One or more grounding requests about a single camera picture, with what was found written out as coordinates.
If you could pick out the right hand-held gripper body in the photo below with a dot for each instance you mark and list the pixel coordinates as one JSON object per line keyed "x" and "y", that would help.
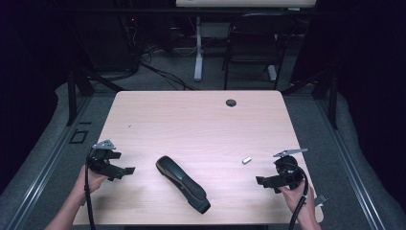
{"x": 288, "y": 174}

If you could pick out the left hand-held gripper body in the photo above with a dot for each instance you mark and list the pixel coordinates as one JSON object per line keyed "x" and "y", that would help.
{"x": 102, "y": 161}

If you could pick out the small silver metal piece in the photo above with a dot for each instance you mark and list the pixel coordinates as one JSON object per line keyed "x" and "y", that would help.
{"x": 246, "y": 160}

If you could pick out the black shoe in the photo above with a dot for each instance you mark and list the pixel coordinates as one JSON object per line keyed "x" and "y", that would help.
{"x": 182, "y": 183}

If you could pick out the person's left hand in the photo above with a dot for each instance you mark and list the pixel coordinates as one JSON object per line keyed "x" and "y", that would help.
{"x": 92, "y": 183}

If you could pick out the person's right hand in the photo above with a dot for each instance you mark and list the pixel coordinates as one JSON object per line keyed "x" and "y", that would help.
{"x": 295, "y": 198}

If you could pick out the grey tape strip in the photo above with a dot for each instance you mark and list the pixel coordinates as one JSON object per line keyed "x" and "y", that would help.
{"x": 321, "y": 199}

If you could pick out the round table grommet hole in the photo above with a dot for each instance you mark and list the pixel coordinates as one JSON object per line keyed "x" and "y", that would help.
{"x": 231, "y": 103}

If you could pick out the white desk foot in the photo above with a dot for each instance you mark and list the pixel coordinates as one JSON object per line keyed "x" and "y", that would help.
{"x": 272, "y": 73}

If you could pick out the white desk leg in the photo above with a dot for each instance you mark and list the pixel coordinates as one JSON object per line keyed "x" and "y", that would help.
{"x": 198, "y": 57}

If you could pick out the black folding chair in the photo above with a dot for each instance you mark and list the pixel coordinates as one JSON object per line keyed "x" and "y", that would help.
{"x": 255, "y": 41}

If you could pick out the white background desk top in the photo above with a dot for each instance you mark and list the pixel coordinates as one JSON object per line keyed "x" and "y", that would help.
{"x": 245, "y": 3}

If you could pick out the aluminium floor rail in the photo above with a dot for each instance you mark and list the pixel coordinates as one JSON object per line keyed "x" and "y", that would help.
{"x": 41, "y": 177}
{"x": 354, "y": 172}

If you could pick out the black metal frame stand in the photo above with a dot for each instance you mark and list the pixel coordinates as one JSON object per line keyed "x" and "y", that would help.
{"x": 333, "y": 102}
{"x": 72, "y": 96}

